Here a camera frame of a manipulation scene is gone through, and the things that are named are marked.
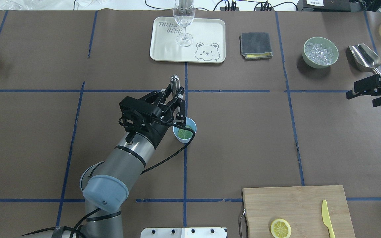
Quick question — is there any clear wine glass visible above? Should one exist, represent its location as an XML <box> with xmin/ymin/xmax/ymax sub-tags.
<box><xmin>173</xmin><ymin>0</ymin><xmax>195</xmax><ymax>47</ymax></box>

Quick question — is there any steel ice scoop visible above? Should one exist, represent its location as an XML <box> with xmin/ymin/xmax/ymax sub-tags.
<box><xmin>348</xmin><ymin>43</ymin><xmax>381</xmax><ymax>78</ymax></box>

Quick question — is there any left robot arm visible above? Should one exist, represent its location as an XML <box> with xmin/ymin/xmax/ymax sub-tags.
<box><xmin>23</xmin><ymin>82</ymin><xmax>186</xmax><ymax>238</ymax></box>

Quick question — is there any grey folded cloth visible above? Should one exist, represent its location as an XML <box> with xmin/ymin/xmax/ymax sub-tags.
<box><xmin>239</xmin><ymin>32</ymin><xmax>273</xmax><ymax>60</ymax></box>

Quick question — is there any light blue cup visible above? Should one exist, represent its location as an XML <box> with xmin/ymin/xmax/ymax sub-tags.
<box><xmin>173</xmin><ymin>117</ymin><xmax>197</xmax><ymax>143</ymax></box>

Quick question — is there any yellow plastic knife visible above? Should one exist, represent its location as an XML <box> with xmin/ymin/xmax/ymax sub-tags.
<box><xmin>321</xmin><ymin>199</ymin><xmax>336</xmax><ymax>238</ymax></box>

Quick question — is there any steel muddler black tip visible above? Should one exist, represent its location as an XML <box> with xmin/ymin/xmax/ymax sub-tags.
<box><xmin>170</xmin><ymin>74</ymin><xmax>180</xmax><ymax>95</ymax></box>

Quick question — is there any cream bear tray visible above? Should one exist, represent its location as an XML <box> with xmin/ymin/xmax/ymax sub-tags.
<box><xmin>149</xmin><ymin>17</ymin><xmax>226</xmax><ymax>63</ymax></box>

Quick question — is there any green bowl of ice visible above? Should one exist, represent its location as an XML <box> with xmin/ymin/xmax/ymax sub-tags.
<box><xmin>302</xmin><ymin>37</ymin><xmax>339</xmax><ymax>69</ymax></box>

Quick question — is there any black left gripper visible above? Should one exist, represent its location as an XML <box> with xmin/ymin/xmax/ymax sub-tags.
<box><xmin>118</xmin><ymin>84</ymin><xmax>187</xmax><ymax>149</ymax></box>

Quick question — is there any wooden cutting board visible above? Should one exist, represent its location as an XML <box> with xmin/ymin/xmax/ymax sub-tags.
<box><xmin>242</xmin><ymin>185</ymin><xmax>355</xmax><ymax>238</ymax></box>

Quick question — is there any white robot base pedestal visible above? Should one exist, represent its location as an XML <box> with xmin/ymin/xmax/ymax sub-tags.
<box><xmin>140</xmin><ymin>227</ymin><xmax>228</xmax><ymax>238</ymax></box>

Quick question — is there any yellow lemon slice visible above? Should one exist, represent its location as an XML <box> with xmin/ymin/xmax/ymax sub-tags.
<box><xmin>270</xmin><ymin>218</ymin><xmax>292</xmax><ymax>238</ymax></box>

